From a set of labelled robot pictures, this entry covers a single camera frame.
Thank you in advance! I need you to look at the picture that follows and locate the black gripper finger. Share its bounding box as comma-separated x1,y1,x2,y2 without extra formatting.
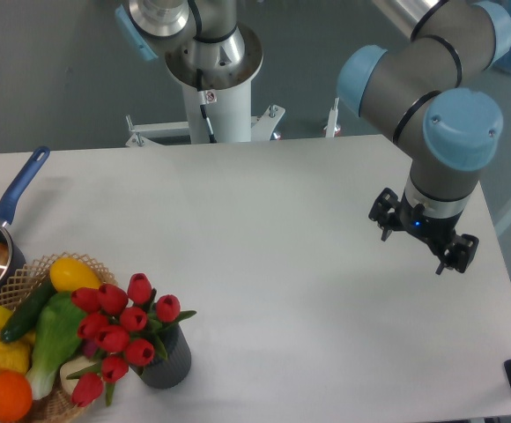
435,234,479,275
368,188,401,241

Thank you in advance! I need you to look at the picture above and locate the white garlic bulb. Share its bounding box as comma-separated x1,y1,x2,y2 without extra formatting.
60,356,104,407

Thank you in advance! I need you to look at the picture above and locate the blue handled saucepan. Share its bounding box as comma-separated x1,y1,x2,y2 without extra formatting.
0,146,50,288

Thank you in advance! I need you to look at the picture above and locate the woven wicker basket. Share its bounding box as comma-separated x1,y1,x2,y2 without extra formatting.
0,252,116,422

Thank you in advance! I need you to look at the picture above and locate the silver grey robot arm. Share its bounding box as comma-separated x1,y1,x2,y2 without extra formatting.
115,1,511,272

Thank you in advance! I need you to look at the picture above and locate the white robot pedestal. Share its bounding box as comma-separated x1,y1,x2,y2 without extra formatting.
124,24,343,148

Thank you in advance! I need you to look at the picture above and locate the dark grey ribbed vase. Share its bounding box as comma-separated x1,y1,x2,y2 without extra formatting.
140,325,192,390

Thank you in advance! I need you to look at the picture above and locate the green bok choy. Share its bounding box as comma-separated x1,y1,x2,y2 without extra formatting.
26,292,86,401

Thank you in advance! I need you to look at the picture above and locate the red tulip bouquet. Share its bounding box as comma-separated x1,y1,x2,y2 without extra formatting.
71,273,196,405

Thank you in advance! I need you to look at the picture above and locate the orange fruit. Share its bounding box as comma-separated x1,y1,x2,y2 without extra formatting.
0,371,33,422

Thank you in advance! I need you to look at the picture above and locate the green cucumber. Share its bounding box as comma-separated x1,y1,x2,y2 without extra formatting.
0,278,56,343

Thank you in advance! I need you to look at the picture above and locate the yellow bell pepper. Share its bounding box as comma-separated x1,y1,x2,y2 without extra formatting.
0,337,33,380

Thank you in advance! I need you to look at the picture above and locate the yellow squash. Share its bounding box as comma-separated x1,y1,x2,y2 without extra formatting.
49,257,102,292

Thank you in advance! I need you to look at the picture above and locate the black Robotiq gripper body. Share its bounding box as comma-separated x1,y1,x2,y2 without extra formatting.
397,197,459,256

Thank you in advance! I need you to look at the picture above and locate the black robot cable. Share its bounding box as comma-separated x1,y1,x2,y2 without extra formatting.
195,68,218,145

